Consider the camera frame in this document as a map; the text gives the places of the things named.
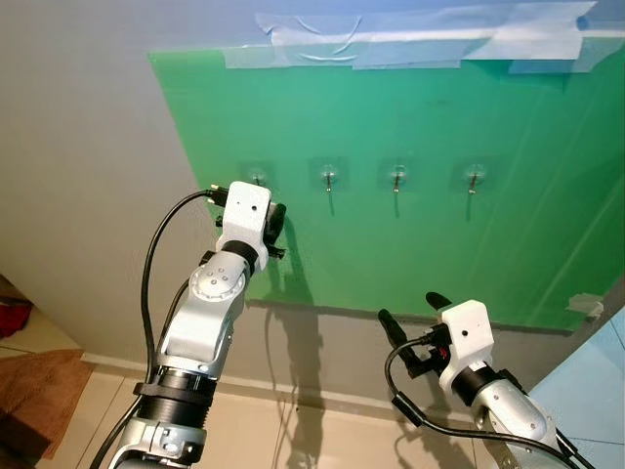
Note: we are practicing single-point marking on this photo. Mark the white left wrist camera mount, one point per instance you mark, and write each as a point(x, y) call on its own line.
point(244, 215)

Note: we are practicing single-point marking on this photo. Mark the small clear tape piece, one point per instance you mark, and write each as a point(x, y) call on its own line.
point(586, 305)

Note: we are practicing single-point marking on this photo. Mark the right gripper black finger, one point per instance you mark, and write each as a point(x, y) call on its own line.
point(392, 328)
point(438, 301)

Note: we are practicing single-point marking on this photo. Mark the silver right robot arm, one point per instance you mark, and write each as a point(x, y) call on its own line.
point(518, 420)

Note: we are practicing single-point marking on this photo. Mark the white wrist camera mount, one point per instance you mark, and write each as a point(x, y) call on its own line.
point(467, 337)
point(244, 215)

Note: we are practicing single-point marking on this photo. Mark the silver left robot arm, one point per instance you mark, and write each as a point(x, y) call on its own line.
point(200, 332)

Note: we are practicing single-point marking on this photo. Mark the long clear tape strip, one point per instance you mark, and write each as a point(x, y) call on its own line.
point(410, 44)

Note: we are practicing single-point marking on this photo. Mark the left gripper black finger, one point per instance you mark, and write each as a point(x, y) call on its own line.
point(278, 217)

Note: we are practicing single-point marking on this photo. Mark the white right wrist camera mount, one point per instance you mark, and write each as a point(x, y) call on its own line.
point(467, 337)

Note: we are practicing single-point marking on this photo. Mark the green wall board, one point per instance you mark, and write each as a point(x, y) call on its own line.
point(439, 259)

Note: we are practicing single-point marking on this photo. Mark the brown floor mat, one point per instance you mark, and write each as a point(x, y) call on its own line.
point(39, 401)

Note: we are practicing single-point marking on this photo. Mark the clear adhesive metal hook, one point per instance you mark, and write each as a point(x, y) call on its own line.
point(397, 176)
point(474, 178)
point(257, 176)
point(329, 176)

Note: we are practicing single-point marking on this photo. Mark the red cloth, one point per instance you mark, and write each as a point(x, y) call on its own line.
point(12, 318)

